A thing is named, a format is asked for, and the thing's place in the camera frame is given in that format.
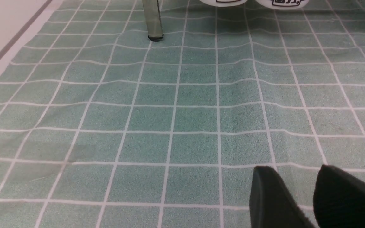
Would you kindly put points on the green checkered floor mat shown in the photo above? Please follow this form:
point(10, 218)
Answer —
point(102, 128)

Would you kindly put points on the right black canvas sneaker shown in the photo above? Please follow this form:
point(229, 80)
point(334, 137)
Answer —
point(283, 4)

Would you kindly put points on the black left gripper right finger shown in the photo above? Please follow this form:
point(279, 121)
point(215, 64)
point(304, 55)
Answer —
point(338, 199)

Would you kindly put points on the stainless steel shoe rack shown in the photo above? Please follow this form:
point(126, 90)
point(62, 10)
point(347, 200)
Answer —
point(153, 20)

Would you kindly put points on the black canvas sneaker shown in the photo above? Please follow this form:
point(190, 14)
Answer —
point(283, 4)
point(224, 3)

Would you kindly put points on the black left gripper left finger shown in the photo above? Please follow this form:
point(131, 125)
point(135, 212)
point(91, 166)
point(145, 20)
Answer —
point(271, 205)

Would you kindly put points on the left black canvas sneaker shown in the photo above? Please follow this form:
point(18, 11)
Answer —
point(224, 3)

